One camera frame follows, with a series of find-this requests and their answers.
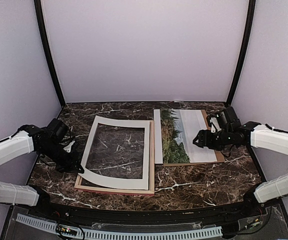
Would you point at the black front rail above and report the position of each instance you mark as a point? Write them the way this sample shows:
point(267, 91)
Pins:
point(86, 208)

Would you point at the pink wooden picture frame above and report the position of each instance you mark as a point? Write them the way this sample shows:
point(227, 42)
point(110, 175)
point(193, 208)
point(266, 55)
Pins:
point(97, 183)

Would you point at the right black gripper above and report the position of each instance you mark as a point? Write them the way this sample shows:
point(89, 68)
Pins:
point(205, 140)

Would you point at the landscape photo print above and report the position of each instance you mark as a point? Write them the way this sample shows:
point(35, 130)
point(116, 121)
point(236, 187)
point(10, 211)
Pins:
point(157, 134)

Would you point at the clear acrylic sheet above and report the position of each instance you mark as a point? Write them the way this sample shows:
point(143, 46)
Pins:
point(117, 152)

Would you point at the black corner post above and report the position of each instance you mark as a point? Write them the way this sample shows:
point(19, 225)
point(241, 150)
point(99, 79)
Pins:
point(243, 52)
point(47, 52)

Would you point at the right black corner post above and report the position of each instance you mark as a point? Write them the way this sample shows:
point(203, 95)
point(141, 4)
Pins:
point(243, 52)

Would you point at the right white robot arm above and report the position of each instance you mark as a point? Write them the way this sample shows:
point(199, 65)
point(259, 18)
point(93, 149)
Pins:
point(258, 136)

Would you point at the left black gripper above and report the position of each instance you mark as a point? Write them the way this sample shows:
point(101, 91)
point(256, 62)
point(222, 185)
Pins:
point(73, 161)

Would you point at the brown cardboard backing board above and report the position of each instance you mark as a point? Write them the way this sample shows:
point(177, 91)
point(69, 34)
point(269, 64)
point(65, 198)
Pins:
point(186, 139)

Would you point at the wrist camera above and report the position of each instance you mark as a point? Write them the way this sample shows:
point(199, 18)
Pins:
point(61, 134)
point(223, 120)

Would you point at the left black corner post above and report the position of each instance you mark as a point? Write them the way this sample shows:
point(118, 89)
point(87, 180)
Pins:
point(47, 52)

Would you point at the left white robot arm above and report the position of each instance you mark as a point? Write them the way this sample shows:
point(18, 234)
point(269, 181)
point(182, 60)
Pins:
point(47, 141)

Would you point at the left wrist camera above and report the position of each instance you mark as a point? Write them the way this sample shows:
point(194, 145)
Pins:
point(61, 134)

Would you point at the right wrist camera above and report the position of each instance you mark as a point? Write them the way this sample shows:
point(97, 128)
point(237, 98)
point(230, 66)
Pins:
point(223, 120)

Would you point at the white mat board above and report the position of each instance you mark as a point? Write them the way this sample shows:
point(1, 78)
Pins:
point(119, 154)

